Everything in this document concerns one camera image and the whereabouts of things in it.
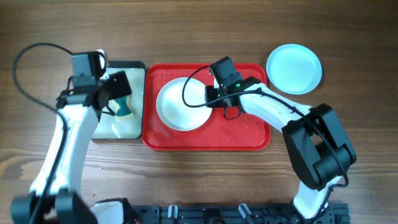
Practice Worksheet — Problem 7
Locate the green yellow sponge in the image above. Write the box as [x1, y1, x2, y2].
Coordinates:
[111, 95, 134, 121]

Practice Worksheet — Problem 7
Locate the white plate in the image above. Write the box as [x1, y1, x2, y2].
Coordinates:
[156, 77, 212, 131]

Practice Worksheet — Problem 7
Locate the light blue plate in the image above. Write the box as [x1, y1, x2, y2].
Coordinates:
[266, 44, 323, 95]

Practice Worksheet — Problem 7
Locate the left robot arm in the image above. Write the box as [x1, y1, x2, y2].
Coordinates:
[10, 50, 132, 223]

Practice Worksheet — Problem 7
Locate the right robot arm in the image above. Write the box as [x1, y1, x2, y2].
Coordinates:
[205, 57, 356, 223]

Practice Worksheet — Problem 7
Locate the red plastic tray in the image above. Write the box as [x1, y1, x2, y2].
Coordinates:
[142, 63, 271, 151]

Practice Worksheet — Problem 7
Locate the black water tray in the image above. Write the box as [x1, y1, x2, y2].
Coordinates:
[92, 60, 146, 140]

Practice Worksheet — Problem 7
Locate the right black cable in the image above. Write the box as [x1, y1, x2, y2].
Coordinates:
[181, 65, 349, 218]

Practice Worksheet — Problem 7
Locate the black cable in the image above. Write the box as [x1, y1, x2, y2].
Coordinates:
[181, 65, 349, 218]
[11, 42, 75, 224]

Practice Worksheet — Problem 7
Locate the left black cable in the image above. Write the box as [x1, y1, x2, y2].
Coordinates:
[11, 42, 75, 224]

